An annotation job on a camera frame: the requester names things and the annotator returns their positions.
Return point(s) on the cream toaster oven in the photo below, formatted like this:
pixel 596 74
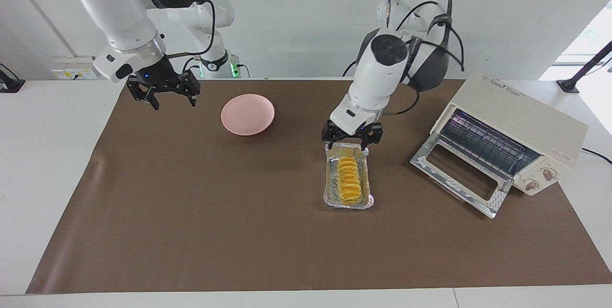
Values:
pixel 526 116

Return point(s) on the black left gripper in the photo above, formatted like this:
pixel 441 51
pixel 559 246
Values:
pixel 368 132

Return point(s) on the glass oven door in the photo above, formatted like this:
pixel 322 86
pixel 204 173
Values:
pixel 430 167

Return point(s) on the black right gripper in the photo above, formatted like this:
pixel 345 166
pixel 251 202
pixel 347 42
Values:
pixel 160 81

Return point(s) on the brown table mat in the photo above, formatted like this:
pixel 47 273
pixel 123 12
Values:
pixel 239 231

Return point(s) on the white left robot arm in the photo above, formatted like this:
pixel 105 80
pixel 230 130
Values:
pixel 382 69

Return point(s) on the beige oven knob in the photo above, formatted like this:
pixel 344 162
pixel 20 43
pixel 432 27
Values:
pixel 548 173
pixel 530 185

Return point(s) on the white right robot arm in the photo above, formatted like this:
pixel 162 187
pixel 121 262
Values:
pixel 119 11

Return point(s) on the yellow sliced bread loaf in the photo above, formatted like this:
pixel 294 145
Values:
pixel 350 179

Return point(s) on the white wall socket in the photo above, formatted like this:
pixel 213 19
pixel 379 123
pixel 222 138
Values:
pixel 71 71

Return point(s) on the black table clamp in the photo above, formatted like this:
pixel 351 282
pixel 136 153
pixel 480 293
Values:
pixel 9 83

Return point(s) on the black clamp stand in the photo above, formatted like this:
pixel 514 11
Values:
pixel 585 66

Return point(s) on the pink round plate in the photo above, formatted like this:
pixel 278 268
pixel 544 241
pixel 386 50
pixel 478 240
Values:
pixel 247 114

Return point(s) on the aluminium foil tray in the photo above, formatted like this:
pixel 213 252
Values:
pixel 330 179

